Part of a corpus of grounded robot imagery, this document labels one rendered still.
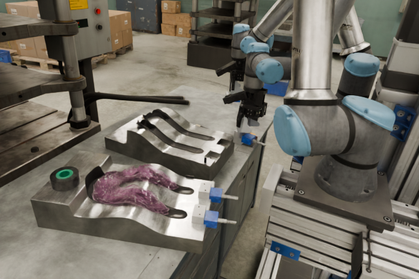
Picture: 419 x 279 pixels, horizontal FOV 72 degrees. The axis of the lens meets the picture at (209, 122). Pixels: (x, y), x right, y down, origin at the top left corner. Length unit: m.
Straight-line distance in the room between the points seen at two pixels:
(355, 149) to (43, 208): 0.85
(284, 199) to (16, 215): 0.82
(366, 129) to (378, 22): 6.77
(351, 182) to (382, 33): 6.81
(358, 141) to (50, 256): 0.84
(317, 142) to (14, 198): 0.97
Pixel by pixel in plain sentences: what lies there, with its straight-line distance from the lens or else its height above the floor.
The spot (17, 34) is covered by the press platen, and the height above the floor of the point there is 1.26.
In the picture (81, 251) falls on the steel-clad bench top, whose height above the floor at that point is 0.80.
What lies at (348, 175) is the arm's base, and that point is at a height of 1.10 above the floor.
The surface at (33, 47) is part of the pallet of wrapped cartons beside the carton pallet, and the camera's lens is 5.41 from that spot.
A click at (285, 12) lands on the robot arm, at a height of 1.39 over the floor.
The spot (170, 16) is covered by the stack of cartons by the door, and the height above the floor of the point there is 0.47.
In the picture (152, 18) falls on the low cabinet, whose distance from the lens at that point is 8.01.
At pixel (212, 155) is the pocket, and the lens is 1.15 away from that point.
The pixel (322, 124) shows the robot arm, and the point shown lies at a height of 1.24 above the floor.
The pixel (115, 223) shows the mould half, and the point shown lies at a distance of 0.90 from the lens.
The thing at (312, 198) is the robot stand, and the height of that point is 1.04.
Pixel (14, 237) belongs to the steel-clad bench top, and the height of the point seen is 0.80.
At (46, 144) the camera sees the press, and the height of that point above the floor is 0.79.
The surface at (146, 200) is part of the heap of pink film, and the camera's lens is 0.90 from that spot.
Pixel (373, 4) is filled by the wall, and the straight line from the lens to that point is 7.40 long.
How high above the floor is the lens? 1.51
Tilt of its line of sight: 27 degrees down
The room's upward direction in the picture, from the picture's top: 4 degrees clockwise
